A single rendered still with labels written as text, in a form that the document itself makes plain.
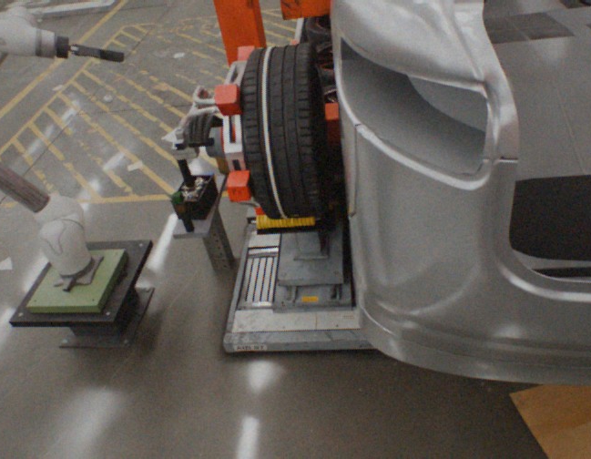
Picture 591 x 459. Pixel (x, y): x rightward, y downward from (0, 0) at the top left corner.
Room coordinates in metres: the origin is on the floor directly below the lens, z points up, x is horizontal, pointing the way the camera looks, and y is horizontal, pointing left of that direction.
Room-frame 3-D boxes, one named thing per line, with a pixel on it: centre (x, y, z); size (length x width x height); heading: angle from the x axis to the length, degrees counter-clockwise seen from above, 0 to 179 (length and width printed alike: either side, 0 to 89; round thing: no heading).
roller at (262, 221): (1.55, 0.06, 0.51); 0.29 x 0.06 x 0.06; 80
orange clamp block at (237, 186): (1.37, 0.18, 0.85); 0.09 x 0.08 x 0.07; 170
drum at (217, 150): (1.70, 0.20, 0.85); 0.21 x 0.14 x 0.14; 80
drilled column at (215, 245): (1.89, 0.45, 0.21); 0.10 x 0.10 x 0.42; 80
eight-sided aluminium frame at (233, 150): (1.69, 0.13, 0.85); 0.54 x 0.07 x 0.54; 170
